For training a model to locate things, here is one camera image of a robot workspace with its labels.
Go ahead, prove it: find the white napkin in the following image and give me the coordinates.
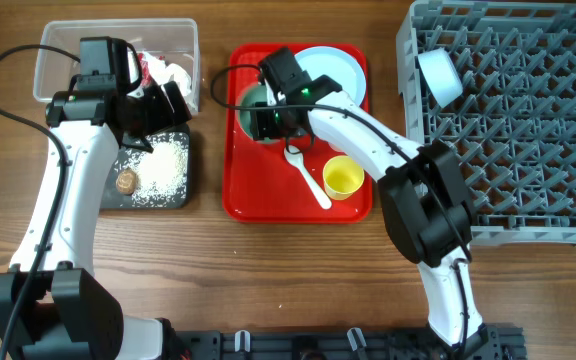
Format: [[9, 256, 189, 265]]
[[138, 52, 192, 97]]

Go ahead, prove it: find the green bowl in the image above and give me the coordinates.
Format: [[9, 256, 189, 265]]
[[236, 85, 285, 146]]

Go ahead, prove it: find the white rice pile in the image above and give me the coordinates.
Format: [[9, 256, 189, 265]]
[[117, 132, 190, 207]]

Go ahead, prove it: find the light blue plate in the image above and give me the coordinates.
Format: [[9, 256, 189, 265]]
[[295, 46, 367, 105]]

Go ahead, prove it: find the brown food scrap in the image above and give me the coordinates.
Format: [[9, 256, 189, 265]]
[[115, 168, 138, 196]]

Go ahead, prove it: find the light blue bowl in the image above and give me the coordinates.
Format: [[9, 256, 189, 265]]
[[417, 48, 463, 108]]

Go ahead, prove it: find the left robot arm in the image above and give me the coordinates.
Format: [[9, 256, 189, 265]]
[[0, 36, 192, 359]]

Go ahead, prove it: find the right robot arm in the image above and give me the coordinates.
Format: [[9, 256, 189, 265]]
[[253, 47, 483, 350]]

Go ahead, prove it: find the grey dishwasher rack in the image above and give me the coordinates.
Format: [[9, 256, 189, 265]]
[[396, 1, 576, 246]]

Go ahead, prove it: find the white plastic spoon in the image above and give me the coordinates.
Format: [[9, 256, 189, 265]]
[[284, 145, 332, 210]]

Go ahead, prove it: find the red serving tray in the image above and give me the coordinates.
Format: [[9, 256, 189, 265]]
[[222, 43, 373, 224]]

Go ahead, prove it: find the black plastic tray bin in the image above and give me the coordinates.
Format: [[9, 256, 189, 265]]
[[98, 119, 192, 211]]

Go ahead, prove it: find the clear plastic bin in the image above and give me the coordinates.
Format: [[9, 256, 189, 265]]
[[33, 18, 201, 115]]

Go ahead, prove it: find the yellow cup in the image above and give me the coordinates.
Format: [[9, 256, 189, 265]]
[[323, 155, 365, 200]]

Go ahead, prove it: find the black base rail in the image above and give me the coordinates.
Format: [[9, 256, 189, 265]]
[[177, 325, 528, 360]]

